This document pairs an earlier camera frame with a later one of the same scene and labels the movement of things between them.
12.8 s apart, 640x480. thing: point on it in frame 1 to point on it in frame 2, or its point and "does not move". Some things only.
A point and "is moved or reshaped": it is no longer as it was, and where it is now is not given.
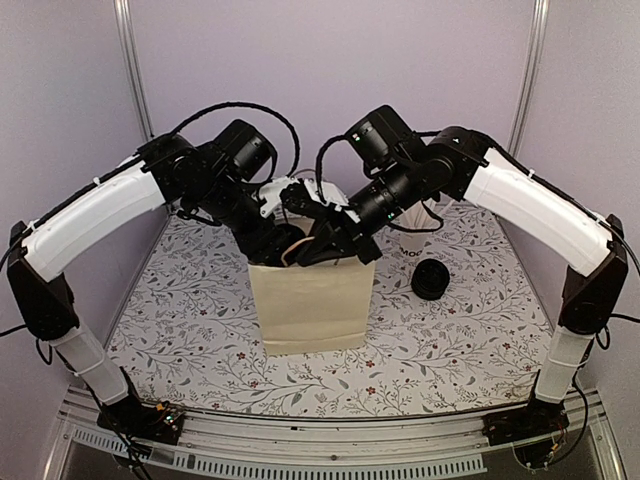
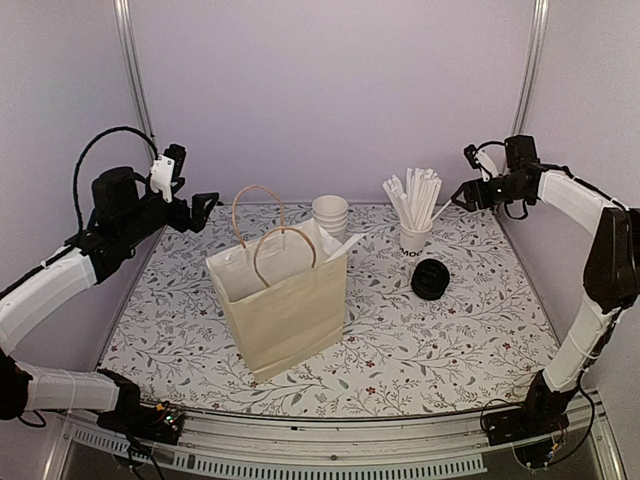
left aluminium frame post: x=128 y=35 does not move
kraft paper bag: x=311 y=309 is moved or reshaped
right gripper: x=346 y=239 to x=469 y=188
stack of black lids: x=430 y=279 does not move
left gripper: x=259 y=245 to x=198 y=218
